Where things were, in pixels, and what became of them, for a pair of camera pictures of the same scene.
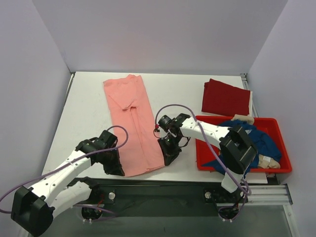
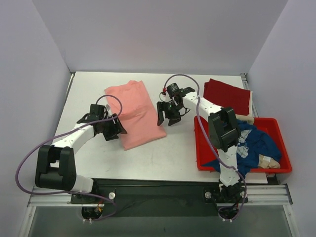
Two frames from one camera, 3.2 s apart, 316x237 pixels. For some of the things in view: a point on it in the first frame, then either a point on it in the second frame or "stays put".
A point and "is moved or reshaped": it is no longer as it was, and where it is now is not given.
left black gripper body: (111, 161) to (111, 129)
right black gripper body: (169, 147) to (168, 116)
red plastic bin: (206, 152) stays put
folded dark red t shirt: (219, 98) stays put
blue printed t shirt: (264, 144) stays put
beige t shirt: (263, 162) stays put
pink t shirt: (131, 111) is moved or reshaped
